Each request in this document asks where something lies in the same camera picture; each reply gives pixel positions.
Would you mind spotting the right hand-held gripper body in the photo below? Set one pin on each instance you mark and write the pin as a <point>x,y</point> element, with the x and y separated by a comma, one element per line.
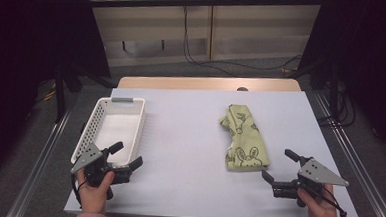
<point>317,173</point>

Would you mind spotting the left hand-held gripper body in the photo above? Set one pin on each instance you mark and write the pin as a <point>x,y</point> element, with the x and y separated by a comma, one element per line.
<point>93,165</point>

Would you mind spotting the white perforated plastic basket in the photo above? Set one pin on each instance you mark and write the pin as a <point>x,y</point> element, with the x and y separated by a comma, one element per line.
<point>116,128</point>

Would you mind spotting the green printed cloth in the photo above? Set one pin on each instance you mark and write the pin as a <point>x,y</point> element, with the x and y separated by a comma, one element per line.
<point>246,141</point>

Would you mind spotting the person's left hand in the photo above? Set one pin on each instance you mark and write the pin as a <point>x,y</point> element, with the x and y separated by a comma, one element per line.
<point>93,196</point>

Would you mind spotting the person's right hand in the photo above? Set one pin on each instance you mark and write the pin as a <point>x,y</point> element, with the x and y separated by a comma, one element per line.
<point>320,212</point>

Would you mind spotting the white table mat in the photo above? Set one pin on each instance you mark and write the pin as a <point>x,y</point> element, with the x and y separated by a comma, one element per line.
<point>185,148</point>

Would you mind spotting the black metal stand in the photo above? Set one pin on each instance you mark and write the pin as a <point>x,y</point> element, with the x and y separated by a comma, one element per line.
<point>60,95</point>
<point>333,89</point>

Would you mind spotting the dark round table grommet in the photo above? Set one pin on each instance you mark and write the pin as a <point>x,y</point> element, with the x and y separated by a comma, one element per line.
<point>242,89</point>

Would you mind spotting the light wooden table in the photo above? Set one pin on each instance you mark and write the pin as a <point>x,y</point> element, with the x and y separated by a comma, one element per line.
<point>199,82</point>

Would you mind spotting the black curtain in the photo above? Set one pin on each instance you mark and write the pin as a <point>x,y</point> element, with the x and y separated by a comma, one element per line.
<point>27,46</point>
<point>374,48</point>

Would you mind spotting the black horizontal metal bar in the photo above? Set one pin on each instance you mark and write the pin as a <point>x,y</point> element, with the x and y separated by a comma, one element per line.
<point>203,2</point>

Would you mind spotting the metal floor rail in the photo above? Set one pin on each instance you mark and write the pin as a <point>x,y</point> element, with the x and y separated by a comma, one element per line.
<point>355,163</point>
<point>41,167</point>

